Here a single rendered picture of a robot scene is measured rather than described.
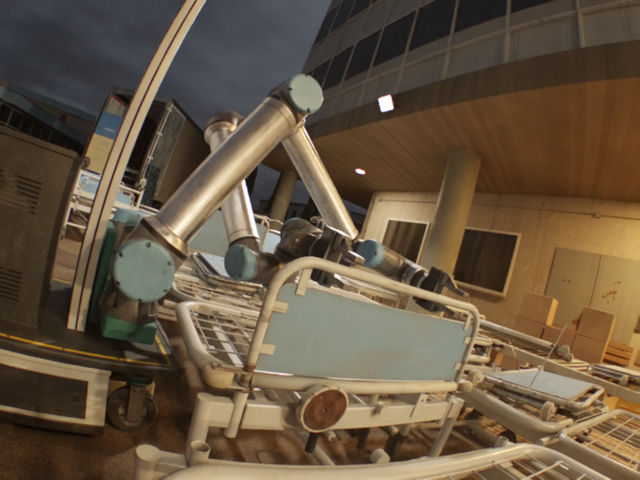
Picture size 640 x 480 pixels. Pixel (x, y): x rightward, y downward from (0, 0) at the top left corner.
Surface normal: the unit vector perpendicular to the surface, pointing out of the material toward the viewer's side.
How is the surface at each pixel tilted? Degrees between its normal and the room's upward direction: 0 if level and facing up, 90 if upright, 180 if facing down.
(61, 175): 90
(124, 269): 94
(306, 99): 83
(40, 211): 90
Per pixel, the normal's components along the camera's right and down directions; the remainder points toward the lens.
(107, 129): 0.43, 0.09
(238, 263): -0.51, -0.14
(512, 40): -0.82, -0.29
